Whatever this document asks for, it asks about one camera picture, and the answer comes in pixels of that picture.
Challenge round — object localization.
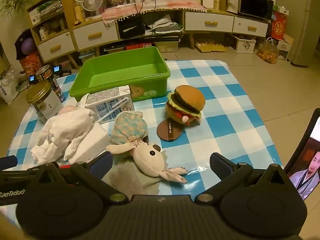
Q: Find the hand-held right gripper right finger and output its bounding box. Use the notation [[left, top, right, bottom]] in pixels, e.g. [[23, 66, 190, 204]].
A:
[[195, 152, 288, 204]]

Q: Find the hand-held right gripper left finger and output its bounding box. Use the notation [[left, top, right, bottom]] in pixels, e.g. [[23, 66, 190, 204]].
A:
[[29, 152, 128, 204]]

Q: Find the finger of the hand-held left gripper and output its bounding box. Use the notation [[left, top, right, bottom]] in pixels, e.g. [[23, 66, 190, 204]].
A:
[[0, 155, 18, 167]]

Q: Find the white foam block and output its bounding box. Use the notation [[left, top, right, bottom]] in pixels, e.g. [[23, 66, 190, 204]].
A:
[[67, 122, 108, 164]]

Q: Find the rabbit doll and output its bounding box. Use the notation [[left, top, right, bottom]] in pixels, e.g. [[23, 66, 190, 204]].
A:
[[105, 110, 188, 184]]

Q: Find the white cloth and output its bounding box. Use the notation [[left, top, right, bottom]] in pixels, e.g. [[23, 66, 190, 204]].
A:
[[30, 94, 98, 165]]

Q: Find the pink plush toy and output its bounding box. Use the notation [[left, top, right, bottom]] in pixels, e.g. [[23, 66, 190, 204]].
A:
[[59, 105, 77, 115]]

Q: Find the green plastic bin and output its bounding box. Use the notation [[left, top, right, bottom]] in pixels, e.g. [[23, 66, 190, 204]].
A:
[[69, 46, 171, 102]]

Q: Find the blue white checked tablecloth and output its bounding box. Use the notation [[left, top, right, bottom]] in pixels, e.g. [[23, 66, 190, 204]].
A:
[[6, 59, 284, 205]]

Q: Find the white milk carton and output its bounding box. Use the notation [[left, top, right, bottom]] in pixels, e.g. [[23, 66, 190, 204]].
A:
[[85, 85, 135, 124]]

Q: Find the brown round plush disc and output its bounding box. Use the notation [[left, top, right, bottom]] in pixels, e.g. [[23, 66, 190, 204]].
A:
[[157, 117, 183, 142]]

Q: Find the clear jar with gold lid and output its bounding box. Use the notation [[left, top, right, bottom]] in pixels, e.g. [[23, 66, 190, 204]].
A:
[[26, 80, 66, 124]]

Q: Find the burger plush toy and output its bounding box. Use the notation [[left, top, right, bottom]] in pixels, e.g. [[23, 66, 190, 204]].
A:
[[165, 85, 206, 127]]

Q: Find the phone showing video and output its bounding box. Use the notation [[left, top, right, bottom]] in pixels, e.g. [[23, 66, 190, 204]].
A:
[[284, 109, 320, 202]]

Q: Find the dark tin can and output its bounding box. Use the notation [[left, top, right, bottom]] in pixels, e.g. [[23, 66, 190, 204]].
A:
[[35, 64, 66, 103]]

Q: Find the orange printed bag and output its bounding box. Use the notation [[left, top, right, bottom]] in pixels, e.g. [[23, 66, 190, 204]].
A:
[[19, 52, 43, 77]]

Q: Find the purple ball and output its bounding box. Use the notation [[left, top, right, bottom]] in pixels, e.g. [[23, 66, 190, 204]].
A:
[[21, 38, 35, 54]]

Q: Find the egg tray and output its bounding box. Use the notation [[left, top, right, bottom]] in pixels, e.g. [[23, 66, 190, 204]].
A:
[[194, 39, 227, 53]]

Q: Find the white plastic basket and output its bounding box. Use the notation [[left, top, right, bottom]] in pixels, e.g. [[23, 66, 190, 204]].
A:
[[231, 34, 257, 53]]

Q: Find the bag of oranges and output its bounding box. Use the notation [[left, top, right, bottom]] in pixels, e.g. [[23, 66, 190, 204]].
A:
[[257, 37, 279, 64]]

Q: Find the wooden shelf unit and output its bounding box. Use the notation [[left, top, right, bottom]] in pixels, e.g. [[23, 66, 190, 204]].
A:
[[25, 0, 78, 63]]

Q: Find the clear storage box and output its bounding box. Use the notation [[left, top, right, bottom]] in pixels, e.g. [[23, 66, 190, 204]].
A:
[[155, 40, 179, 53]]

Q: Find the cardboard box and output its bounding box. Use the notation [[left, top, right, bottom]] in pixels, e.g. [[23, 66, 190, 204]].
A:
[[277, 34, 294, 60]]

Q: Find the long wooden low cabinet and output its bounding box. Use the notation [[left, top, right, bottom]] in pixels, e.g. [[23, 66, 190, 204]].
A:
[[72, 5, 272, 50]]

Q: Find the red gift box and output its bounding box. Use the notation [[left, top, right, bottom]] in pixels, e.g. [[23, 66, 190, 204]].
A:
[[271, 11, 288, 40]]

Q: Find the pile of papers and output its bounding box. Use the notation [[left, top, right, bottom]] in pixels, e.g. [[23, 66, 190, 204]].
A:
[[146, 14, 184, 34]]

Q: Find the black microwave oven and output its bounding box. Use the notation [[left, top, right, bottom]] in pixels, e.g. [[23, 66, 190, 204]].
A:
[[237, 0, 274, 22]]

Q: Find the white box beside microwave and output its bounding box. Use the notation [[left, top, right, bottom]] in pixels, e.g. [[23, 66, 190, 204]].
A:
[[226, 0, 242, 14]]

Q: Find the grey refrigerator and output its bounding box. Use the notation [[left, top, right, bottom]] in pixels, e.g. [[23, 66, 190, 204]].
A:
[[287, 0, 320, 67]]

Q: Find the pink cloth runner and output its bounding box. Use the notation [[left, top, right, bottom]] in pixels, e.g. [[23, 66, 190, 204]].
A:
[[102, 0, 208, 27]]

